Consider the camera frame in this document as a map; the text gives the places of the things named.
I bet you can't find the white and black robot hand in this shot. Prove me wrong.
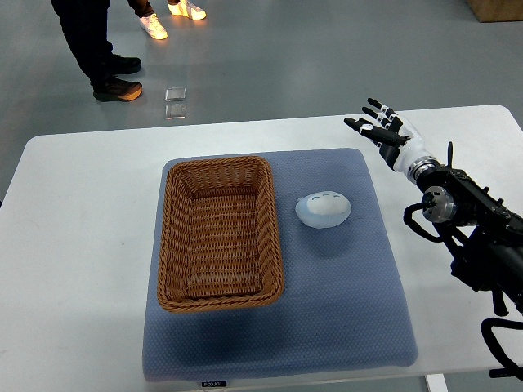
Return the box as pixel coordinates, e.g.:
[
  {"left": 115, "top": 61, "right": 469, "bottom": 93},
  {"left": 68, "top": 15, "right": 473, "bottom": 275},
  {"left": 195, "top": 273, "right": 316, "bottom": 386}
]
[{"left": 344, "top": 98, "right": 436, "bottom": 184}]

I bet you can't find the light blue plush toy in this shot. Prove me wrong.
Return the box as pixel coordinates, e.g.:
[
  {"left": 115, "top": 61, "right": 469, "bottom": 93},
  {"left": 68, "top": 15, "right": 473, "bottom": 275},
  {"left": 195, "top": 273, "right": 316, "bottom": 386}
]
[{"left": 295, "top": 191, "right": 352, "bottom": 229}]

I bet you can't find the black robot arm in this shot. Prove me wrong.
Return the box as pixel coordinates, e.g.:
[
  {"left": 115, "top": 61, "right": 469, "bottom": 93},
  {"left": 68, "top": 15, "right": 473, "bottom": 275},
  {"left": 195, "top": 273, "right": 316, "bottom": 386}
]
[{"left": 404, "top": 145, "right": 522, "bottom": 317}]

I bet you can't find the brown wicker basket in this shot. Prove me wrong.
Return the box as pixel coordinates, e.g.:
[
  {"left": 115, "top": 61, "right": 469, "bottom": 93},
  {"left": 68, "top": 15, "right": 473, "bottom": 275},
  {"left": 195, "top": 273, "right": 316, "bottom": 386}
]
[{"left": 157, "top": 156, "right": 284, "bottom": 314}]

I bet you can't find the brown cardboard box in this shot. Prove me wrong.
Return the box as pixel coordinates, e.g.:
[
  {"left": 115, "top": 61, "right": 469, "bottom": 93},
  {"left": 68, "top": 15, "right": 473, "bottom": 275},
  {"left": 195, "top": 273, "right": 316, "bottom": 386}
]
[{"left": 467, "top": 0, "right": 523, "bottom": 23}]

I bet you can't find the blue quilted cushion mat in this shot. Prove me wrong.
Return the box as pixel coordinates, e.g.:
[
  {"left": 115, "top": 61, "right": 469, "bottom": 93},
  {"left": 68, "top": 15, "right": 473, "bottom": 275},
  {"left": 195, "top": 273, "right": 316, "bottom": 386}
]
[{"left": 142, "top": 148, "right": 418, "bottom": 382}]

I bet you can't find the white table leg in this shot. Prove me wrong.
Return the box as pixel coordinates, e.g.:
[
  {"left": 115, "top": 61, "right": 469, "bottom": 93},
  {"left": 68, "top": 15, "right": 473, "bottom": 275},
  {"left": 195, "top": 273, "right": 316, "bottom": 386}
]
[{"left": 425, "top": 373, "right": 449, "bottom": 392}]

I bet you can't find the person with white sneakers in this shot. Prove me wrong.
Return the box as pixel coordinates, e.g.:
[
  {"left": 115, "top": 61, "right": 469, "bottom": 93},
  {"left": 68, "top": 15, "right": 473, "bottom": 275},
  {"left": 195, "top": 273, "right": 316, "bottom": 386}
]
[{"left": 127, "top": 0, "right": 208, "bottom": 41}]

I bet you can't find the person in black trousers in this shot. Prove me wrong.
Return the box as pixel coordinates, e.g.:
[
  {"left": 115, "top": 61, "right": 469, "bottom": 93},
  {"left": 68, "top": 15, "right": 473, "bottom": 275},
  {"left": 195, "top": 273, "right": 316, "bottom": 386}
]
[{"left": 51, "top": 0, "right": 142, "bottom": 102}]

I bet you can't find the black cable loop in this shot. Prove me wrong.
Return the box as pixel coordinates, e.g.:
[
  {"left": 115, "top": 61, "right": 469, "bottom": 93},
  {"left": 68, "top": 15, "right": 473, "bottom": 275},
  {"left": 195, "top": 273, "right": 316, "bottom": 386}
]
[{"left": 480, "top": 317, "right": 523, "bottom": 381}]

